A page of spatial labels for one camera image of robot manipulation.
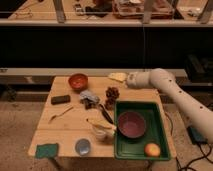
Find green plastic tray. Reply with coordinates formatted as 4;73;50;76
114;101;171;161

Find black eraser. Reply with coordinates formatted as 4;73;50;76
51;95;71;105

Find green sponge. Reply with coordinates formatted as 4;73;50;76
35;143;59;159

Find small brown pine cone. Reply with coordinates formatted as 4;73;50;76
104;98;115;110

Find black handled tool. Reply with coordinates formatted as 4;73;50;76
98;104;114;124

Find black foot pedal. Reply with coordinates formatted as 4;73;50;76
187;126;207;144

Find black cable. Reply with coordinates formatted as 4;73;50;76
164;111;213;171

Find red yellow apple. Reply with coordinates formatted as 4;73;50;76
144;143;161;157

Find wooden table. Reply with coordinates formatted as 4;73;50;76
27;75;178;171

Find orange bowl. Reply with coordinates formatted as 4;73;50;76
68;73;88;91

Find dark red bowl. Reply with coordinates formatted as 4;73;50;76
117;111;146;138

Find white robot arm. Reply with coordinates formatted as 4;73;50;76
108;68;213;143

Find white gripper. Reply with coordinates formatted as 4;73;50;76
108;72;150;89

